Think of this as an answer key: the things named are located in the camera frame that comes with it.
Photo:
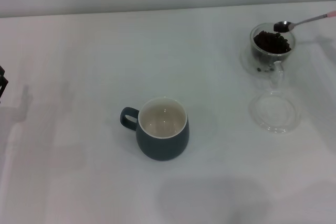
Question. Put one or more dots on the dark teal ceramic mug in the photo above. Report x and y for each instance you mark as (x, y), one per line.
(162, 148)

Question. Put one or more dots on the dark roasted coffee beans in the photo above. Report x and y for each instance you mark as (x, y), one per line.
(271, 41)

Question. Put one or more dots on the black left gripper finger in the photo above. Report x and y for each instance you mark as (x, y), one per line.
(2, 85)

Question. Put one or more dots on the clear round glass dish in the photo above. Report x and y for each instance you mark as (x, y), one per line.
(275, 119)

